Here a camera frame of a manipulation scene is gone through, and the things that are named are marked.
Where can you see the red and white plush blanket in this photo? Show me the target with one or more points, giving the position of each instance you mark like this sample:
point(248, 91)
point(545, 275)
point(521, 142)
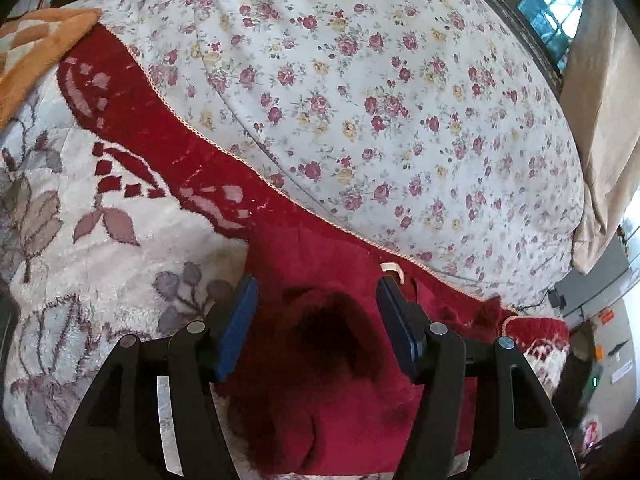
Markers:
point(125, 200)

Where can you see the beige cloth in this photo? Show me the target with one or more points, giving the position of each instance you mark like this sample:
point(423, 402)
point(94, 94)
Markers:
point(605, 135)

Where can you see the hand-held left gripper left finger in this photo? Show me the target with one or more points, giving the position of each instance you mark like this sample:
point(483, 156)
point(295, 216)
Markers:
point(240, 320)

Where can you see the window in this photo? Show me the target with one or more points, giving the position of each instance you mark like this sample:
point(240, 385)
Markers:
point(545, 10)

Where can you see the black power adapter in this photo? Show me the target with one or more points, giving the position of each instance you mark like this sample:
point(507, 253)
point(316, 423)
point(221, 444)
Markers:
point(559, 299)

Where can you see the orange checkered blanket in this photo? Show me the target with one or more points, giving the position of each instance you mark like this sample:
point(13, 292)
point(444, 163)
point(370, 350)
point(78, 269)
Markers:
point(45, 50)

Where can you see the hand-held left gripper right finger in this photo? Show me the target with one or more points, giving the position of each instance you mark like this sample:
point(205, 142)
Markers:
point(397, 320)

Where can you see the floral print quilt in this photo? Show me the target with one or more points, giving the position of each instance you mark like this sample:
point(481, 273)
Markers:
point(375, 85)

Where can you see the red fleece garment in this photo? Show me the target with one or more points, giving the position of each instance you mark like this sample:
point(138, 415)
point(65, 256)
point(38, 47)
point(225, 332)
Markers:
point(325, 385)

